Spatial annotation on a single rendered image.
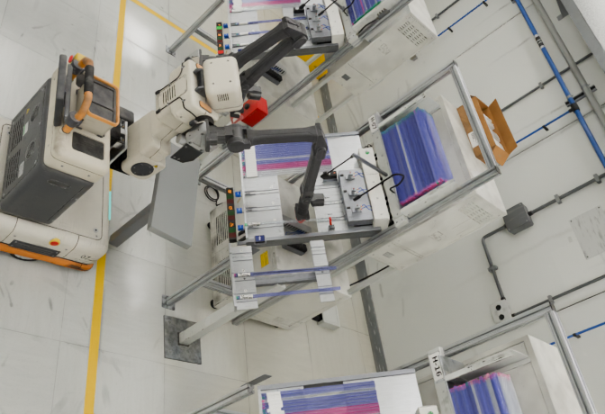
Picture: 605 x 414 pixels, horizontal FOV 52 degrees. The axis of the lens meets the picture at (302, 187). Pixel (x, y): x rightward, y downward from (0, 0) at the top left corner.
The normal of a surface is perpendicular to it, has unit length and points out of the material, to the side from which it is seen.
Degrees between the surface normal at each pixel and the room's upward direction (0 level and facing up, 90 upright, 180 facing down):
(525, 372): 90
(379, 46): 90
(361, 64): 90
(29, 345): 0
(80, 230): 0
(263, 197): 45
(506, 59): 90
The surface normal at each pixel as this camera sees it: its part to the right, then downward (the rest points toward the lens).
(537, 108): -0.69, -0.36
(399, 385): 0.02, -0.60
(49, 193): 0.16, 0.81
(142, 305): 0.71, -0.49
